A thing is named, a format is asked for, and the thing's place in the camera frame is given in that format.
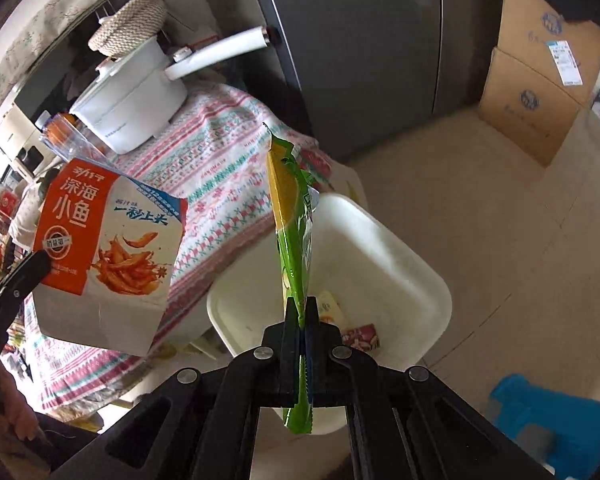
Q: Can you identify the white plastic bag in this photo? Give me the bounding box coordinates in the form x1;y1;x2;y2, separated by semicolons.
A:
7;175;48;250

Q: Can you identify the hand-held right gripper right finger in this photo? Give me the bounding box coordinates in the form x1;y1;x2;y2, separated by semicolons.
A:
305;297;556;480

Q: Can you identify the white plastic bin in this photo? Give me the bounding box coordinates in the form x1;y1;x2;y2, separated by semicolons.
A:
206;192;453;436

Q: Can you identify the red wrapper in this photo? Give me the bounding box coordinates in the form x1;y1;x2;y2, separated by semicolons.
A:
340;324;381;353

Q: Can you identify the orange fruit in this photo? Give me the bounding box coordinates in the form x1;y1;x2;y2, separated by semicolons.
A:
49;119;72;147

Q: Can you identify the floral cloth cover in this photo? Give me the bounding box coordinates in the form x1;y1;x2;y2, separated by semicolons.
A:
0;0;173;106

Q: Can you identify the yellow wrapper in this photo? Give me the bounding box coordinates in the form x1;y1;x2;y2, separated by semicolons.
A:
317;291;348;328

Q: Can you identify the orange white snack box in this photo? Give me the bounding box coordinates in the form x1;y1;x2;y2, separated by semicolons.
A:
31;157;188;356

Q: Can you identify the patterned tablecloth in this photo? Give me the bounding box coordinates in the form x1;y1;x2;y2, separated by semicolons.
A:
22;82;368;433

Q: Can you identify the woven rope basket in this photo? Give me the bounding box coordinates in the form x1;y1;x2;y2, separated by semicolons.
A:
87;0;168;58

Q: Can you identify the green snack packet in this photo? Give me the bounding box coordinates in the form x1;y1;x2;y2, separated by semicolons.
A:
262;122;321;435

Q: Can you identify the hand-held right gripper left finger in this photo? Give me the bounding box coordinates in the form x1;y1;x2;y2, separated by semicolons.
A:
62;297;306;480

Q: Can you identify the white electric pot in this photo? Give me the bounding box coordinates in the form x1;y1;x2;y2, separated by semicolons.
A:
69;25;273;156

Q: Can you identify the blue plastic stool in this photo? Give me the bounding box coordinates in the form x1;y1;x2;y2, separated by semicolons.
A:
487;372;600;480

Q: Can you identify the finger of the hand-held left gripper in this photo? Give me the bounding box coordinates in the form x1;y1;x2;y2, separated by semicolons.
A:
0;249;52;326

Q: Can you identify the person's left hand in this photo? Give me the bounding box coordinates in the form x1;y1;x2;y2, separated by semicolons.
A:
0;360;41;441

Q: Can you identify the tall cardboard box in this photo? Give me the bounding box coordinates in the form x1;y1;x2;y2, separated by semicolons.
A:
497;0;600;106

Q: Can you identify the black microwave oven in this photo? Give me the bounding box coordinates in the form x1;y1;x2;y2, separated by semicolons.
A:
10;10;146;128

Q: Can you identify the clear plastic bottle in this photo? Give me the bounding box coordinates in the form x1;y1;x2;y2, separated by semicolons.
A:
35;112;116;171

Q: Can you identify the grey refrigerator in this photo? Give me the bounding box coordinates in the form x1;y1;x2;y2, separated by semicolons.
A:
187;0;506;163

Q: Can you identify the white kitchen appliance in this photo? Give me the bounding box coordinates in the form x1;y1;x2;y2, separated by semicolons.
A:
0;102;48;178

